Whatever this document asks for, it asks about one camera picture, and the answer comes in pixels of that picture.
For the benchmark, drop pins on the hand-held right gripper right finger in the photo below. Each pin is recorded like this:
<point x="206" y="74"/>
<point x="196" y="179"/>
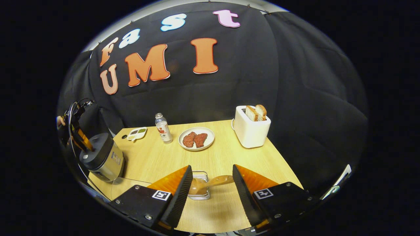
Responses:
<point x="246" y="200"/>

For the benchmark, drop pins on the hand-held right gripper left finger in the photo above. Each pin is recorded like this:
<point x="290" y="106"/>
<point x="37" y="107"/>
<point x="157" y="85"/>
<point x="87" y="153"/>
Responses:
<point x="178" y="203"/>

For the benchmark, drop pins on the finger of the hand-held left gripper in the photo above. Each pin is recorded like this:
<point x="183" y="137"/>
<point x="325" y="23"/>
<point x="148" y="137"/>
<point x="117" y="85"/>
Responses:
<point x="85" y="141"/>
<point x="74" y="139"/>

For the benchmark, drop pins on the silver black rice cooker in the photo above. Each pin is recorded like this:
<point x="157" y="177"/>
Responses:
<point x="101" y="160"/>

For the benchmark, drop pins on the wooden spoon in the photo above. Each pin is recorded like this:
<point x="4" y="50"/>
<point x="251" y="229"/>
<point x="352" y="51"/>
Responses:
<point x="213" y="182"/>

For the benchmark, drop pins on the white divided seasoning dish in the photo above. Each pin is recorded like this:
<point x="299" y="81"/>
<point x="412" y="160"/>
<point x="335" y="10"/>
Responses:
<point x="137" y="133"/>

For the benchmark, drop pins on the red meat piece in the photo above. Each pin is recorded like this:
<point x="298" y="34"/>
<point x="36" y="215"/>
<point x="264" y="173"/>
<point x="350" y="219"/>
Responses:
<point x="200" y="140"/>
<point x="189" y="140"/>

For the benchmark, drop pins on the white toaster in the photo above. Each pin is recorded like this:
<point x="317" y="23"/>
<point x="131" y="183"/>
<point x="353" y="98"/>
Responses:
<point x="251" y="134"/>

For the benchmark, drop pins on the white round plate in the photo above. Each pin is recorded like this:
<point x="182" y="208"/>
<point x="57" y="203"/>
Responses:
<point x="210" y="139"/>

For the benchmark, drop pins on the clear water bottle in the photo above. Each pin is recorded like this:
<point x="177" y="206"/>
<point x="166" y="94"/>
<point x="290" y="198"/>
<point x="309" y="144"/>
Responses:
<point x="164" y="131"/>

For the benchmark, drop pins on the toast slice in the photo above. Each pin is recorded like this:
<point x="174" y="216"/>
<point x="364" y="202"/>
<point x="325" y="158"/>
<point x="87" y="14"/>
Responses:
<point x="251" y="113"/>
<point x="262" y="112"/>

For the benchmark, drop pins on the black backdrop cloth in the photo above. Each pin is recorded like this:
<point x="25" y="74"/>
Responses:
<point x="262" y="82"/>

